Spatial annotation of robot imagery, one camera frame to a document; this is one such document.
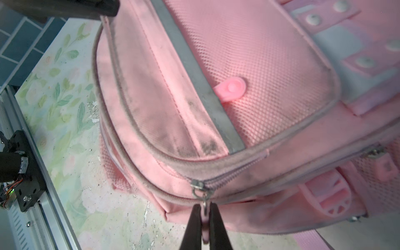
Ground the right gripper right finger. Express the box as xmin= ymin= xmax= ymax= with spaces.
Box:
xmin=209 ymin=203 xmax=233 ymax=250

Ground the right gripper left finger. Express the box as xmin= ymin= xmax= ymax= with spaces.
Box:
xmin=179 ymin=204 xmax=202 ymax=250

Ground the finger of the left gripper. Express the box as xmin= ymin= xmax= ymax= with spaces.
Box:
xmin=1 ymin=0 xmax=120 ymax=22

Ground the pink student backpack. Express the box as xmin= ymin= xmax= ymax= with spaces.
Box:
xmin=93 ymin=1 xmax=400 ymax=249

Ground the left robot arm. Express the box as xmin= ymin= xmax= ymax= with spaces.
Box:
xmin=1 ymin=0 xmax=120 ymax=182

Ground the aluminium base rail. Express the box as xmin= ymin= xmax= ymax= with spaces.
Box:
xmin=1 ymin=87 xmax=80 ymax=250

